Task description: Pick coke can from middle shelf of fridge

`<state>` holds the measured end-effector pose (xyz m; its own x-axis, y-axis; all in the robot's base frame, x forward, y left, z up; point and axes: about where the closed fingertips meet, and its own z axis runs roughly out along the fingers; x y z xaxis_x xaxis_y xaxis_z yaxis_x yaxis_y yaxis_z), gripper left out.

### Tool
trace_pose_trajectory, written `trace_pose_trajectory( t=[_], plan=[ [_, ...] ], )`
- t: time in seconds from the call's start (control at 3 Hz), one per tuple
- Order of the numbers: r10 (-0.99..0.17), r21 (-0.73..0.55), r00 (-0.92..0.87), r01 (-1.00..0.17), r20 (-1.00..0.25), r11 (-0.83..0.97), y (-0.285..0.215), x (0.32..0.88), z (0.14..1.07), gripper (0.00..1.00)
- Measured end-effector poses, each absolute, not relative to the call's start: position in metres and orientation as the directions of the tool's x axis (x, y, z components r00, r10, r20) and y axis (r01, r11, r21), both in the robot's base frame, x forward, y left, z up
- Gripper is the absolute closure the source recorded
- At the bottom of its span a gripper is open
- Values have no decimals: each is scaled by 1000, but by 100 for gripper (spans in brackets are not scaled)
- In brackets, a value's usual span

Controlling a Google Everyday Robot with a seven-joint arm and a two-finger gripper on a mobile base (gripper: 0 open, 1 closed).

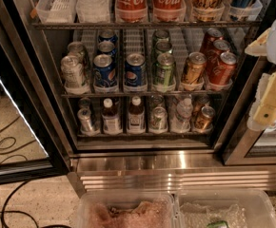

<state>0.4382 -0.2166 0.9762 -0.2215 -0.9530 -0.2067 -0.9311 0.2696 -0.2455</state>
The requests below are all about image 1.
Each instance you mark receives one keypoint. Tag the silver slim can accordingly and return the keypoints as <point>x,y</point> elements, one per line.
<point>85,102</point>
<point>86,119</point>

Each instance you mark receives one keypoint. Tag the front green soda can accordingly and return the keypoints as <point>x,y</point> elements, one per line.
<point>163,71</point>

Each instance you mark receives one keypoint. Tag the right brown tea bottle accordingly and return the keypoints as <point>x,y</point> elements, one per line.
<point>136,116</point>

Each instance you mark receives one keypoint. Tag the gold bottle top shelf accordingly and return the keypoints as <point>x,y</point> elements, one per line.
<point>206,10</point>

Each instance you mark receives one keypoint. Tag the rear gold can bottom shelf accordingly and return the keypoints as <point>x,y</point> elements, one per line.
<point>199,102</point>

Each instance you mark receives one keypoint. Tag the open glass fridge door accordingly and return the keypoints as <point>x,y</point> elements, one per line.
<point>32,146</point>

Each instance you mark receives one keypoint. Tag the white soda can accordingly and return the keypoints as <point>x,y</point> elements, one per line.
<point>78,49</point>
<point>73,72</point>

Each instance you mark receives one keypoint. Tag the rear silver slim can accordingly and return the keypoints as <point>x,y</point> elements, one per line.
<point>85,102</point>

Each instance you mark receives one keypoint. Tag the blue pepsi can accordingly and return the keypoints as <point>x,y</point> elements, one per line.
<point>107,35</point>
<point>108,48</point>
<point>104,71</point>
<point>135,70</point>

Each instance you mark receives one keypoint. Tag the blue pepsi can centre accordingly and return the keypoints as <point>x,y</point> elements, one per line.
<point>135,70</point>

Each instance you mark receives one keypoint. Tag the rear white soda can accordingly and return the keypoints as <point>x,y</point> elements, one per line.
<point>78,49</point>

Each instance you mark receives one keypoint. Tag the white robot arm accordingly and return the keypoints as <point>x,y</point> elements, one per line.
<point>271,44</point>

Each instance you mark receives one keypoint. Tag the left brown tea bottle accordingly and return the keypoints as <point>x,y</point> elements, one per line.
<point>111,117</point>

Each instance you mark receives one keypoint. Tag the middle green soda can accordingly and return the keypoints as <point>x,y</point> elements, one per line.
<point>162,47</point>

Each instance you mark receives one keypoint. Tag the front silver slim can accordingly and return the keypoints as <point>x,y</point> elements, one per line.
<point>86,119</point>

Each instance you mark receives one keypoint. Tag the green can in bin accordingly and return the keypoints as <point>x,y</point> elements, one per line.
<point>218,224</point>

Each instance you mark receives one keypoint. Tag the green can shelf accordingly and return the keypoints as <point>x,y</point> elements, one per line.
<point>158,120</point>
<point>156,101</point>

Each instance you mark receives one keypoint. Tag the right clear plastic bin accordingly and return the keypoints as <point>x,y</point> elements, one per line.
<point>240,208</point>

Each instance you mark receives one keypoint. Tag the rear blue pepsi can left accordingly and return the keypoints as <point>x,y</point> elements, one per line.
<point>107,35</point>

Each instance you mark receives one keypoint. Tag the left coca-cola bottle top shelf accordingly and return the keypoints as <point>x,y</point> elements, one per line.
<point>131,10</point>

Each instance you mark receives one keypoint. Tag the left clear plastic bin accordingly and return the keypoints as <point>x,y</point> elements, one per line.
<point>126,209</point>

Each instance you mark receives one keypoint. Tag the gold soda can middle shelf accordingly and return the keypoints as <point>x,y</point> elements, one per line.
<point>193,69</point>

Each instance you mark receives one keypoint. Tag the brown tea bottle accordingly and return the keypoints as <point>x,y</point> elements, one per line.
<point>136,116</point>
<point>111,117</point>

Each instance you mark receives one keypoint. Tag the coca-cola bottle shelf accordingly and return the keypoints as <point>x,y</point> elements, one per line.
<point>164,9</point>
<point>131,10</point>

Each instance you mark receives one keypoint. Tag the rear green soda can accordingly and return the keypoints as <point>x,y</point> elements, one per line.
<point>160,35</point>

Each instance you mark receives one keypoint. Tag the middle blue pepsi can left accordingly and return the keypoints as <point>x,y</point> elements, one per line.
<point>108,48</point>

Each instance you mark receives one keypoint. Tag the rear green can bottom shelf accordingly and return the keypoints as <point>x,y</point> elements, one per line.
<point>156,101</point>

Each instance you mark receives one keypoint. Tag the empty clear tray top shelf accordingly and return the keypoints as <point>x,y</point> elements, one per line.
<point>56,11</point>

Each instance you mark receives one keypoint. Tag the right coca-cola bottle top shelf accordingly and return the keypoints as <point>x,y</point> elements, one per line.
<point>164,9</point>

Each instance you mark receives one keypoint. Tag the front gold can bottom shelf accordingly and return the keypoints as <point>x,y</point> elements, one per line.
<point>204,118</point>

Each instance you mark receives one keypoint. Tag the front blue pepsi can left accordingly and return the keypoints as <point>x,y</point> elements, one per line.
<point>104,71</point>

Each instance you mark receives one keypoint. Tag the red coke can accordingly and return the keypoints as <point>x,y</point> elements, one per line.
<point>211,35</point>
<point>222,72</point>
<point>214,51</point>

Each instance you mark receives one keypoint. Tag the clear plastic bin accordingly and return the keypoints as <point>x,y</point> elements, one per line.
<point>126,209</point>
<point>240,208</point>

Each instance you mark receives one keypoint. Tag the white clear container top shelf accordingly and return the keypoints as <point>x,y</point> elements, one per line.
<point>93,11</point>

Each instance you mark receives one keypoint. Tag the front green can bottom shelf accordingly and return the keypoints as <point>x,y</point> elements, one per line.
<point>158,120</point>

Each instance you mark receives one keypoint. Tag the stainless steel fridge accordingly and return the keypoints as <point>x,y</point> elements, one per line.
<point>168,161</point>

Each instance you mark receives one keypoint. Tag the front white soda can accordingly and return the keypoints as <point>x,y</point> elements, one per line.
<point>73,72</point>

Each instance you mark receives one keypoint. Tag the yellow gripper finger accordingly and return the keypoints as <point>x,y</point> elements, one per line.
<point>258,47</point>
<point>263,111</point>

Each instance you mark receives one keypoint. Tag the green soda can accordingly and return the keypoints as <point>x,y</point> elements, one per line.
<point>163,71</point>
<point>162,47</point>
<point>160,35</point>

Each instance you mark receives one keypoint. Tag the clear water bottle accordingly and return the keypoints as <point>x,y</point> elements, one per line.
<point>181,119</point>

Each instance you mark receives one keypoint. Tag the right closed fridge door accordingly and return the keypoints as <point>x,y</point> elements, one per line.
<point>242,145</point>

